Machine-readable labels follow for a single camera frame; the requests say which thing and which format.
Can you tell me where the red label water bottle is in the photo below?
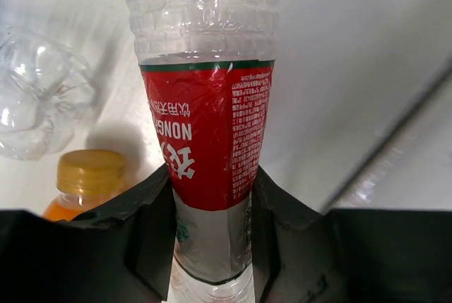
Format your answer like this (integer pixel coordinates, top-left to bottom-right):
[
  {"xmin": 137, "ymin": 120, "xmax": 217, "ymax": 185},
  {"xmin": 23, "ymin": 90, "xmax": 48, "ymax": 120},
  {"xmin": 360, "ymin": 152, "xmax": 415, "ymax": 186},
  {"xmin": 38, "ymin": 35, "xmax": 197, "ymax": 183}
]
[{"xmin": 126, "ymin": 0, "xmax": 278, "ymax": 302}]

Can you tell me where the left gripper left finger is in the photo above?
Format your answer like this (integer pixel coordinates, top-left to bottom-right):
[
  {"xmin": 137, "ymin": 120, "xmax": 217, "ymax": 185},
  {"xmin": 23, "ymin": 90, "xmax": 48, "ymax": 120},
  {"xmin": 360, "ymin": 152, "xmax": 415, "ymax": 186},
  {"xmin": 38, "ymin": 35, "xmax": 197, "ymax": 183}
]
[{"xmin": 1, "ymin": 166, "xmax": 175, "ymax": 302}]

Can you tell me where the blue label water bottle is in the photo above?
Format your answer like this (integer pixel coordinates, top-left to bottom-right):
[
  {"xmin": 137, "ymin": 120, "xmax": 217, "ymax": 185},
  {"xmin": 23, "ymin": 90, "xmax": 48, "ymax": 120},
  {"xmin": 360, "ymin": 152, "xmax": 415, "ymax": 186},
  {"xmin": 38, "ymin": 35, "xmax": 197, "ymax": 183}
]
[{"xmin": 1, "ymin": 25, "xmax": 97, "ymax": 160}]

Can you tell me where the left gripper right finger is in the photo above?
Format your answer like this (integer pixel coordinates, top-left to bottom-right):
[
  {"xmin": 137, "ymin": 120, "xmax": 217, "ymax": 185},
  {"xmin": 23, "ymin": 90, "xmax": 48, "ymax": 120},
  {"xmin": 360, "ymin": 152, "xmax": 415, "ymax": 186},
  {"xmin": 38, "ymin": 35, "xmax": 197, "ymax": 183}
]
[{"xmin": 251, "ymin": 170, "xmax": 451, "ymax": 302}]

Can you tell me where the orange juice bottle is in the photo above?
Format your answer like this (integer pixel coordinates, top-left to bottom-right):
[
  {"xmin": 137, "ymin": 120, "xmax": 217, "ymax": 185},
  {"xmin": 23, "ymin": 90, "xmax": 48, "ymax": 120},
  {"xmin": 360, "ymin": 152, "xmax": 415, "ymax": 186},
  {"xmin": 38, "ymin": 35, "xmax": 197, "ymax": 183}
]
[{"xmin": 42, "ymin": 149, "xmax": 127, "ymax": 221}]

